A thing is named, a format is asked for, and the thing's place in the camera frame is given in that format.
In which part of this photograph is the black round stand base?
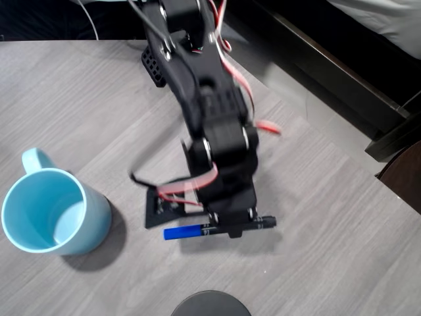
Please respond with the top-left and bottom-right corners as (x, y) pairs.
(170, 290), (253, 316)

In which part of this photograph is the white bedding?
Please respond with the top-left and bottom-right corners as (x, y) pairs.
(328, 0), (421, 57)

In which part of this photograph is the light blue ceramic mug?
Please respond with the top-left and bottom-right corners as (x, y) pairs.
(1, 147), (113, 257)

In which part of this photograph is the white thin cable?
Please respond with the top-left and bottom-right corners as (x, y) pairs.
(74, 0), (100, 41)

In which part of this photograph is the thin black camera cable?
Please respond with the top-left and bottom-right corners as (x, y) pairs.
(129, 138), (195, 192)

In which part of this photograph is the black triangular camera mount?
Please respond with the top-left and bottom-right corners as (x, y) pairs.
(144, 184), (211, 230)

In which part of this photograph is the blue capped black marker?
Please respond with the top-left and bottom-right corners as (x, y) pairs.
(163, 215), (277, 241)

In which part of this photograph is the red and white servo cable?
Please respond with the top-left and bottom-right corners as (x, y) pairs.
(157, 163), (220, 209)
(209, 0), (283, 135)

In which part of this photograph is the dark brown round furniture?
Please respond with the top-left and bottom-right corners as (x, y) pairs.
(377, 140), (421, 212)

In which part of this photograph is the black gridded arm base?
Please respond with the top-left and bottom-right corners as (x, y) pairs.
(141, 45), (167, 89)

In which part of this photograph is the dark wooden bed frame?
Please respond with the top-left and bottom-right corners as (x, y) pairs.
(226, 0), (421, 163)

